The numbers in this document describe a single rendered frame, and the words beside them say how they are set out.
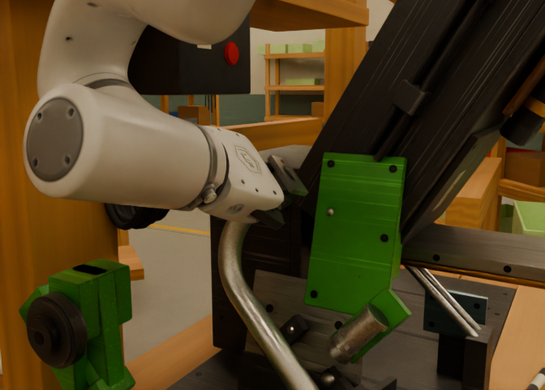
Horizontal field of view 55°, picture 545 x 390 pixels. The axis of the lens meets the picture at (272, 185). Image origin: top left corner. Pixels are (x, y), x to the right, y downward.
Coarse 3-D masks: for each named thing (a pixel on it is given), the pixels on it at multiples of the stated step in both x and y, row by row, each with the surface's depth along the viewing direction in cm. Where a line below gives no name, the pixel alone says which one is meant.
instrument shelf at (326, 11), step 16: (256, 0) 85; (272, 0) 85; (288, 0) 87; (304, 0) 92; (320, 0) 98; (336, 0) 103; (256, 16) 104; (272, 16) 104; (288, 16) 104; (304, 16) 104; (320, 16) 104; (336, 16) 104; (352, 16) 111; (368, 16) 119
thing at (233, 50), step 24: (144, 48) 71; (168, 48) 69; (192, 48) 70; (216, 48) 74; (240, 48) 79; (144, 72) 72; (168, 72) 69; (192, 72) 70; (216, 72) 75; (240, 72) 80
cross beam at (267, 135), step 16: (224, 128) 112; (240, 128) 116; (256, 128) 121; (272, 128) 128; (288, 128) 134; (304, 128) 142; (320, 128) 151; (256, 144) 122; (272, 144) 128; (288, 144) 135; (304, 144) 143
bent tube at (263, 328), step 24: (288, 168) 65; (240, 240) 66; (240, 264) 67; (240, 288) 65; (240, 312) 64; (264, 312) 64; (264, 336) 62; (288, 360) 61; (288, 384) 60; (312, 384) 60
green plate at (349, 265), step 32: (352, 160) 70; (384, 160) 67; (320, 192) 71; (352, 192) 69; (384, 192) 67; (320, 224) 71; (352, 224) 69; (384, 224) 67; (320, 256) 70; (352, 256) 68; (384, 256) 66; (320, 288) 70; (352, 288) 68
